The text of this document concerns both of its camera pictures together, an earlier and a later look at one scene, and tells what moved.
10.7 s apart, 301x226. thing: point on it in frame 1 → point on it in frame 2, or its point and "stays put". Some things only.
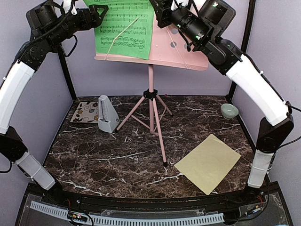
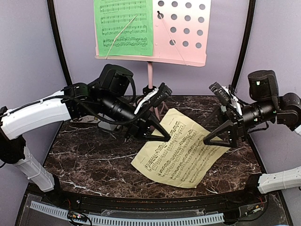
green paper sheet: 127,29 stays put
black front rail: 116,202 stays put
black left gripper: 87,23 → 144,124
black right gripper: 162,12 → 236,128
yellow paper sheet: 209,163 → 186,158
